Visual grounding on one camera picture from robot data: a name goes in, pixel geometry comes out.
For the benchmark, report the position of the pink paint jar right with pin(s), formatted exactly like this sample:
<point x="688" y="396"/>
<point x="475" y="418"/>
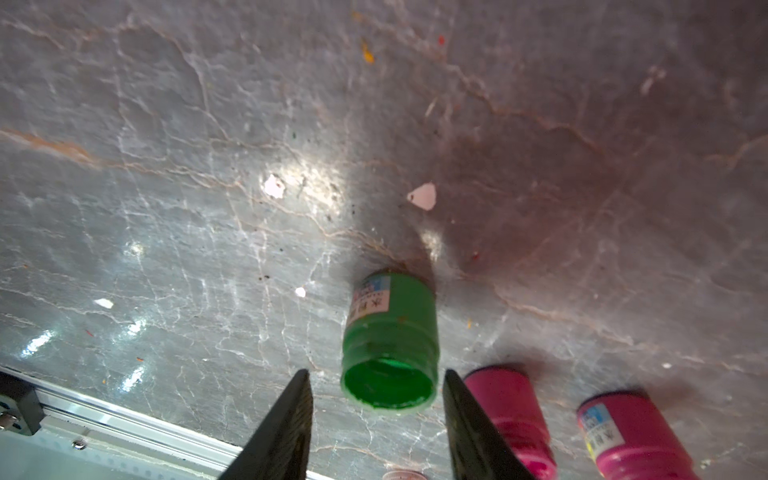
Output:
<point x="628" y="438"/>

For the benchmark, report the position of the pink paint jar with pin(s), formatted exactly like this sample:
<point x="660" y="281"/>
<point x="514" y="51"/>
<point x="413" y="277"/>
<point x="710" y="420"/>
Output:
<point x="507" y="396"/>
<point x="628" y="438"/>

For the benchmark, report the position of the pink lid front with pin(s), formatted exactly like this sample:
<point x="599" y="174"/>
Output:
<point x="401" y="474"/>

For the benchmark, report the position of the pink paint jar left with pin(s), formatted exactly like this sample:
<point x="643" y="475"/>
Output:
<point x="507" y="396"/>

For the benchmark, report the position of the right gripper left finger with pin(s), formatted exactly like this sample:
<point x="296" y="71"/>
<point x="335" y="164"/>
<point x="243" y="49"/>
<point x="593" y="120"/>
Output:
<point x="279" y="448"/>

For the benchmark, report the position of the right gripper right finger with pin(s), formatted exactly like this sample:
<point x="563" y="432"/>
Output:
<point x="477" y="449"/>

